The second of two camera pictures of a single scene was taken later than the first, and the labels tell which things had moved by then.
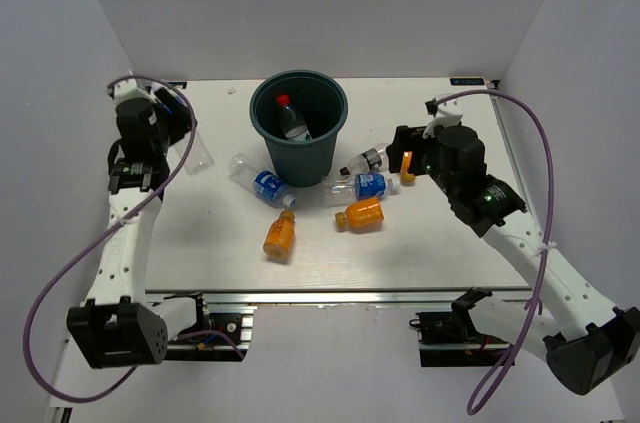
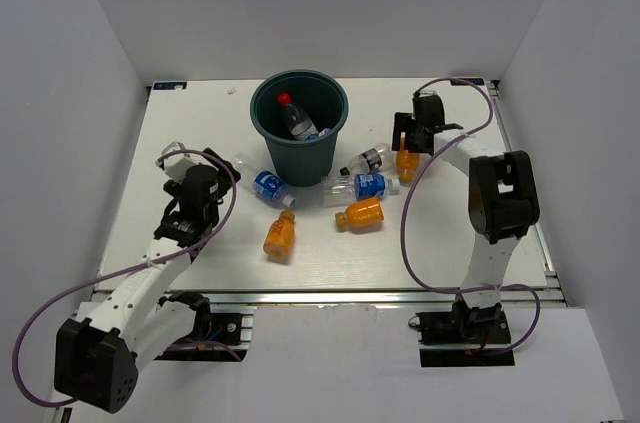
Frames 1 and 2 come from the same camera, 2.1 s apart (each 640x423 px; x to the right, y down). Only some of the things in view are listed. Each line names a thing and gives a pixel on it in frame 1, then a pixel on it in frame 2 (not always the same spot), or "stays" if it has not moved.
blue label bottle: (263, 183) stays
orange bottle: (405, 177) stays
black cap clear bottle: (371, 160) stays
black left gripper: (181, 117) → (225, 178)
